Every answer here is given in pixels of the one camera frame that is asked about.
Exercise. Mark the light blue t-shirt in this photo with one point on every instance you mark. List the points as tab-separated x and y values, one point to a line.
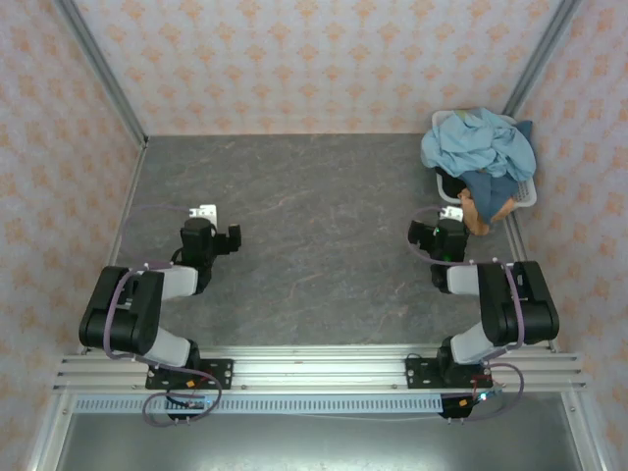
478	147

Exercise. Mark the orange t-shirt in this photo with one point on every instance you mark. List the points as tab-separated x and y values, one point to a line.
476	218

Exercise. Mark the black t-shirt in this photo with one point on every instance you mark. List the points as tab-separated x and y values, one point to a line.
449	185

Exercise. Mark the dark blue t-shirt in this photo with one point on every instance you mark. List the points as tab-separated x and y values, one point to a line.
490	196

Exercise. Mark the white plastic laundry basket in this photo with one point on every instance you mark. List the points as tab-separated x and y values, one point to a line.
525	193

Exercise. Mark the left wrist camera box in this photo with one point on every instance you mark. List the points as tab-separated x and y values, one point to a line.
204	212

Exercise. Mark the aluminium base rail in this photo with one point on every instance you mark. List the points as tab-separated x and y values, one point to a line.
319	365

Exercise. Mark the aluminium frame post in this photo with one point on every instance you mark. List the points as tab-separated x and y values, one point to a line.
539	59
105	73

